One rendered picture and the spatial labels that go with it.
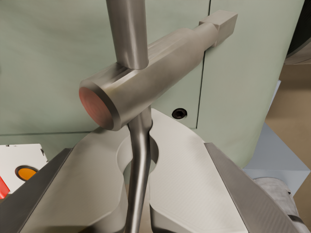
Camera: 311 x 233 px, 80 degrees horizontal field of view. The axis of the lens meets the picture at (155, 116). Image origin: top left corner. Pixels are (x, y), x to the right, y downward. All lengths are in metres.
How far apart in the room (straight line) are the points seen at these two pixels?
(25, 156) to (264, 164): 0.49
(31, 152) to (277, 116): 1.93
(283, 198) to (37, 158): 0.49
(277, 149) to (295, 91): 1.37
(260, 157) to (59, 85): 0.50
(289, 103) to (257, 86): 1.81
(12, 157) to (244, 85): 0.24
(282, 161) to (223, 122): 0.40
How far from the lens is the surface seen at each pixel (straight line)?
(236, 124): 0.20
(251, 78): 0.18
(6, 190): 0.30
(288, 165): 0.58
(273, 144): 0.63
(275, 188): 0.54
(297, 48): 0.28
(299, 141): 2.34
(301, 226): 0.53
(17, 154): 0.25
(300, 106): 2.07
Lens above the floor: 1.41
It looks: 58 degrees down
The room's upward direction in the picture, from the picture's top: 177 degrees clockwise
